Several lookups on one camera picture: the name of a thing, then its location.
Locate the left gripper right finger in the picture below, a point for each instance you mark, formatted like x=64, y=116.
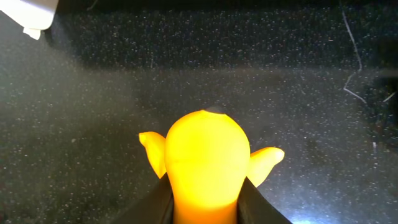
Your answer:
x=255, y=208

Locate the white shelf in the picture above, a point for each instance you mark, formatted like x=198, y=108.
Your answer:
x=28, y=12

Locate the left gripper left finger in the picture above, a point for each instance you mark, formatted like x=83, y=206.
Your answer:
x=152, y=208

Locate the yellow rubber duck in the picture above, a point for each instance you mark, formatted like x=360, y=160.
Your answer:
x=205, y=161

